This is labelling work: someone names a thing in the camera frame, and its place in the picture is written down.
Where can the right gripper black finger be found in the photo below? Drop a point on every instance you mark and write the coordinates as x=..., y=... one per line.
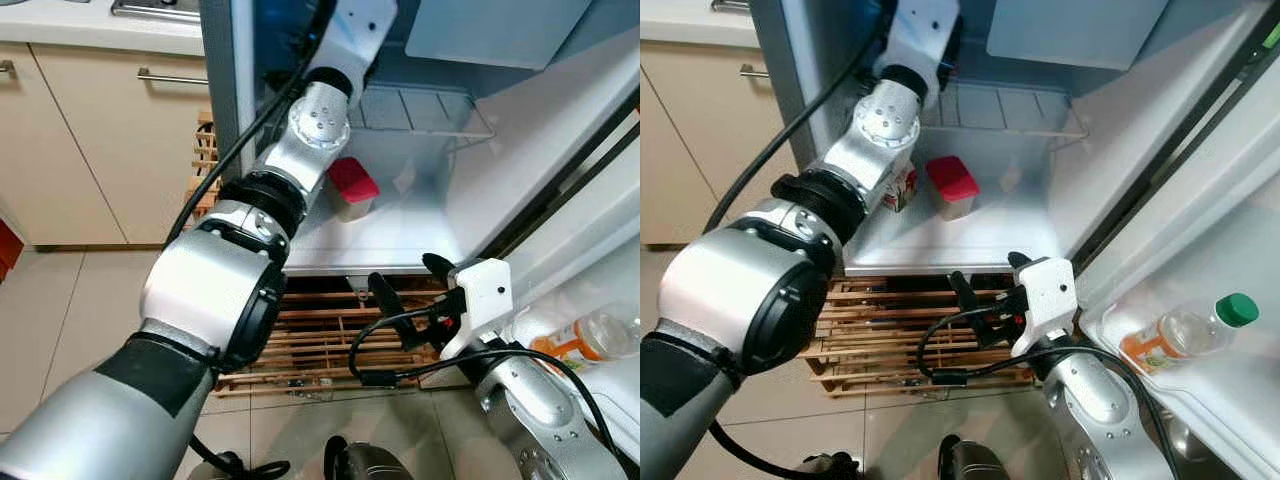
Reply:
x=390, y=308
x=440, y=268
x=1020, y=263
x=970, y=306

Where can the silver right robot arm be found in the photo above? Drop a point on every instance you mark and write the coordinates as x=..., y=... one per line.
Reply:
x=1095, y=410
x=540, y=410

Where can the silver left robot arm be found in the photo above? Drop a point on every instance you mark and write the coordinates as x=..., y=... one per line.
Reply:
x=210, y=290
x=740, y=290

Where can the clear fridge shelf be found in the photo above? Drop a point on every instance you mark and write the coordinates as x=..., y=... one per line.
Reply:
x=1000, y=110
x=420, y=110

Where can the white fridge door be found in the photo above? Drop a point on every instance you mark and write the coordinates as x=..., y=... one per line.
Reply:
x=1200, y=230
x=600, y=220

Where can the wooden slatted rack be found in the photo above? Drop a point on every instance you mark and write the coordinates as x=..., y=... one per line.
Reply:
x=320, y=340
x=880, y=340

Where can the red lid food container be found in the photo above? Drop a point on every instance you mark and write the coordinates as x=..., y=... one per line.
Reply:
x=352, y=185
x=952, y=185

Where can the grey freezer compartment flap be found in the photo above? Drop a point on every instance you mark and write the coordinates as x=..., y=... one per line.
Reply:
x=490, y=30
x=1070, y=30

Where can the clear bottle orange label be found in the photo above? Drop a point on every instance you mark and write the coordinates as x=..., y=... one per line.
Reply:
x=1160, y=345
x=575, y=345

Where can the white red drink carton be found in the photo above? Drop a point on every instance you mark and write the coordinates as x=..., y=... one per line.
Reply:
x=902, y=190

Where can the dark grey robot right leg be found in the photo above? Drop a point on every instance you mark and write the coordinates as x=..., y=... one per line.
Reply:
x=975, y=465
x=365, y=465

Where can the dark grey robot leg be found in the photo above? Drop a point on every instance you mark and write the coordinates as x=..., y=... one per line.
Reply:
x=228, y=468
x=365, y=465
x=830, y=468
x=975, y=465

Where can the dark grey robot left leg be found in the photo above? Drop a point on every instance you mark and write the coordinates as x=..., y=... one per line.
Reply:
x=228, y=468
x=830, y=468

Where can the steel stove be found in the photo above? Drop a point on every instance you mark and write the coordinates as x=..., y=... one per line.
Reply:
x=155, y=8
x=730, y=5

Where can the white kitchen countertop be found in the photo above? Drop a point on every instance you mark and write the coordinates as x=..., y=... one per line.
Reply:
x=680, y=20
x=60, y=25

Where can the red object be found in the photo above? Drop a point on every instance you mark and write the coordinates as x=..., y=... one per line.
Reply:
x=8, y=250

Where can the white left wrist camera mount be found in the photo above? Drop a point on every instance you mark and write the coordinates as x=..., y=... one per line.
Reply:
x=925, y=35
x=360, y=35

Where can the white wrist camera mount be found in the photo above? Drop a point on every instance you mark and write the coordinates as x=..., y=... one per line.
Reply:
x=485, y=295
x=360, y=35
x=925, y=35
x=1050, y=295

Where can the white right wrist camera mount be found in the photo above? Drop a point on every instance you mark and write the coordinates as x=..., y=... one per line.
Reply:
x=485, y=295
x=1050, y=295

